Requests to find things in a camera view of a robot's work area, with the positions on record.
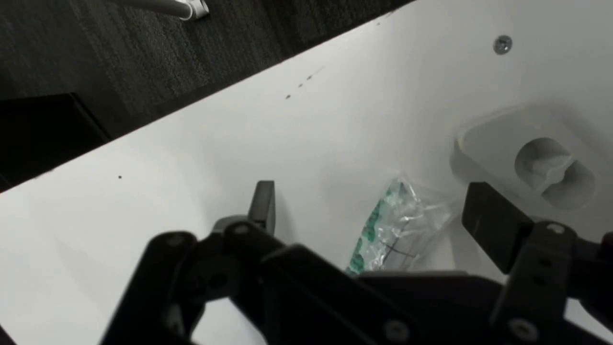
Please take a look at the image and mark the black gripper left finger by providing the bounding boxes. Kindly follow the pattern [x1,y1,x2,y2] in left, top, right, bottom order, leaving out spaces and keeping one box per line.
[247,180,276,234]

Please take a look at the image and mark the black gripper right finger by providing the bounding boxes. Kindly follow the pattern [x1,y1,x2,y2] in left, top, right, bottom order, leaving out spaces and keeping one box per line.
[461,182,534,274]

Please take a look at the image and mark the white plastic wall plate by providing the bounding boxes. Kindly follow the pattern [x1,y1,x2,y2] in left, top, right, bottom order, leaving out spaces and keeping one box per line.
[452,103,613,228]

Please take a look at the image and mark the clear bag green parts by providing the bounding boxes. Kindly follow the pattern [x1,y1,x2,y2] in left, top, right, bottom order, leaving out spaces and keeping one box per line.
[346,174,459,276]

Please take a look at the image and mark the white shelf table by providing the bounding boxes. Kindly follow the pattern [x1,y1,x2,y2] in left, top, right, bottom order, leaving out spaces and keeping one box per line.
[0,0,613,345]

